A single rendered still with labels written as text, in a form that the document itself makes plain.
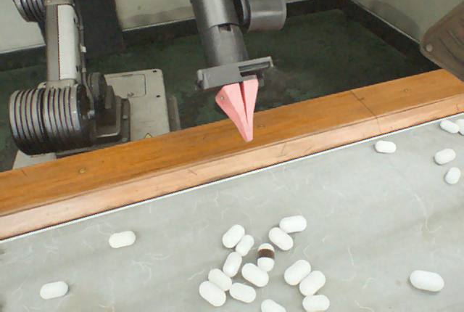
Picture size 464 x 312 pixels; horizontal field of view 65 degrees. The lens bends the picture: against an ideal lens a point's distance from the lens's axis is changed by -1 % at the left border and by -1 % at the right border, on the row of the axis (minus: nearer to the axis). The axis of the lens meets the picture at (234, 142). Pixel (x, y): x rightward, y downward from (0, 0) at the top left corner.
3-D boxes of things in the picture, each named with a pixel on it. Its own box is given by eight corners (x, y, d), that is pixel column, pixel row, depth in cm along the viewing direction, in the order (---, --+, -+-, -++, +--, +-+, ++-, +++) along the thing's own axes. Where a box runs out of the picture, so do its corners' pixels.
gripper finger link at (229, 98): (290, 129, 47) (271, 60, 48) (238, 141, 45) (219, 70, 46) (273, 136, 54) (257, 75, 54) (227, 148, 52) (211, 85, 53)
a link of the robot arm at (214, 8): (185, 5, 52) (196, -18, 47) (228, 2, 55) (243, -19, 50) (197, 50, 52) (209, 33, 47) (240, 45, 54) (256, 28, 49)
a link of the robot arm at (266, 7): (181, -31, 54) (198, -65, 46) (249, -33, 58) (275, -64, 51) (198, 47, 54) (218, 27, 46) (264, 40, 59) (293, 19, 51)
